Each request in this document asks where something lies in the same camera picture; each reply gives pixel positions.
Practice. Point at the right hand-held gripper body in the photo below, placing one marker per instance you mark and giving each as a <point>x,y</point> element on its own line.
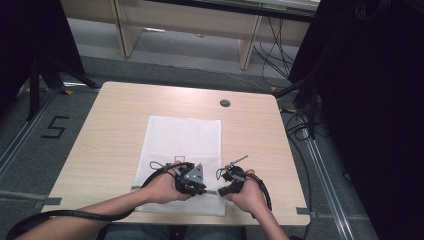
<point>236,180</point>

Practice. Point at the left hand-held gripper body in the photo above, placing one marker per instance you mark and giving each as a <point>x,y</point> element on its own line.
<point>190,178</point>

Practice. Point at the white mesh laundry bag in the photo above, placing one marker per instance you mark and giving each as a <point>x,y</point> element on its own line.
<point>181,140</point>

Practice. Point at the person's right hand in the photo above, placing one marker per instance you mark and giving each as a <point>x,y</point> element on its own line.
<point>247,196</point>

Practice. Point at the person's left hand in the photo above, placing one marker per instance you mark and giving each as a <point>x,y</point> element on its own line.
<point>164,188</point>

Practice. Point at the grey tape piece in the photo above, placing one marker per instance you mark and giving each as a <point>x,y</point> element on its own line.
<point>302,211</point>
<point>46,202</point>

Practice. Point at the person's legs in jeans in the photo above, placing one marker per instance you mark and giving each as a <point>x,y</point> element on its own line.
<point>140,233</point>

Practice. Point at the black metal stand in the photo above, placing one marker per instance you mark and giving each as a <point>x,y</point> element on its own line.
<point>35,86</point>
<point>308,96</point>

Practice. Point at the light wooden desk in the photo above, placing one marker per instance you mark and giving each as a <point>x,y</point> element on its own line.
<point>186,20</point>

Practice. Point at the black curtain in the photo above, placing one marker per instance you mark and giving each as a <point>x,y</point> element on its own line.
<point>30,40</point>
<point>373,100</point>

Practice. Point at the aluminium floor rail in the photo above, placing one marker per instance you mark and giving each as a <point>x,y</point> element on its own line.
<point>23,133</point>
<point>328,186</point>

